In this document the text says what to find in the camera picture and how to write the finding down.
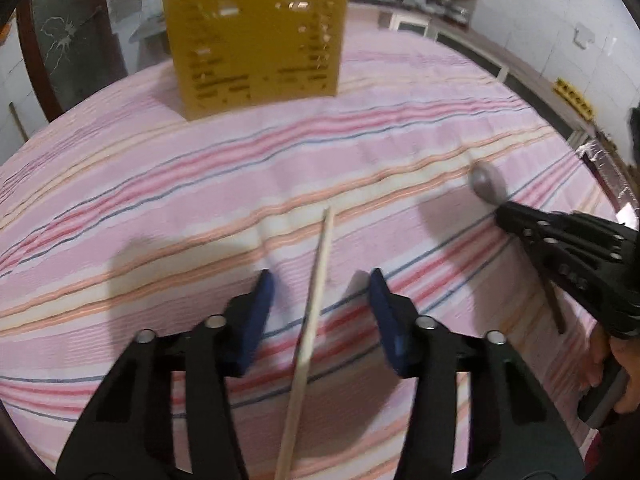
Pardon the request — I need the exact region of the pink striped tablecloth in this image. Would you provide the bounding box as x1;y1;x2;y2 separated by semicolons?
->
0;2;640;480

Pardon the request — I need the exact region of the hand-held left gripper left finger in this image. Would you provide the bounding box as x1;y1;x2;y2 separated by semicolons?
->
57;269;276;480

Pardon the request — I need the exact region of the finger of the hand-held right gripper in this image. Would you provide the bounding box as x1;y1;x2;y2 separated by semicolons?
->
495;202;626;246
500;222;566;273

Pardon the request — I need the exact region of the person's right hand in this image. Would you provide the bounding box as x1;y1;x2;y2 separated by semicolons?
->
585;329;640;413

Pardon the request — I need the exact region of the metal spoon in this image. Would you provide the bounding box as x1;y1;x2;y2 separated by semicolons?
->
467;160;567;335

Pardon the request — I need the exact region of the dark wooden chair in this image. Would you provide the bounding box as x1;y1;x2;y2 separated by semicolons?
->
17;0;128;123

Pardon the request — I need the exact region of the yellow patterned strip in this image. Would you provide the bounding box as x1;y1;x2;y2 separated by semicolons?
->
556;79;596;118

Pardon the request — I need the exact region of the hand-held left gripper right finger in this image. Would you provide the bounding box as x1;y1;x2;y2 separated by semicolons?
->
369;268;586;480

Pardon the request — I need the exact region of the yellow slotted utensil holder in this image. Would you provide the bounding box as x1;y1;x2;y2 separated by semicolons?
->
164;0;350;122

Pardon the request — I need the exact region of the aluminium foil sheet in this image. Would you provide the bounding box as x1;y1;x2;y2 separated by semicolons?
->
575;142;640;211

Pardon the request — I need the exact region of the wooden chopstick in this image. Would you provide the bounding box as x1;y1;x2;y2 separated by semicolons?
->
274;206;335;480

